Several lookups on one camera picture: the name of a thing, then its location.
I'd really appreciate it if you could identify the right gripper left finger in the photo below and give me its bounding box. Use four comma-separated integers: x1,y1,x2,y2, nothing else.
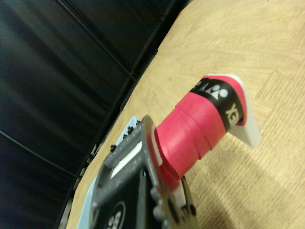
91,114,168,229

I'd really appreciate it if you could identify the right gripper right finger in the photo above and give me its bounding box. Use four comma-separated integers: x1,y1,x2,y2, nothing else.
166,176,199,229

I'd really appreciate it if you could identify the white scoop with red handle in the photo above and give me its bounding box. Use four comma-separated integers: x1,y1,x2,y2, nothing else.
152,73,263,211

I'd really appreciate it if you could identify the blue litter tray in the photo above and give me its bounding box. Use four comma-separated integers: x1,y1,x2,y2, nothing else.
78,115,139,229

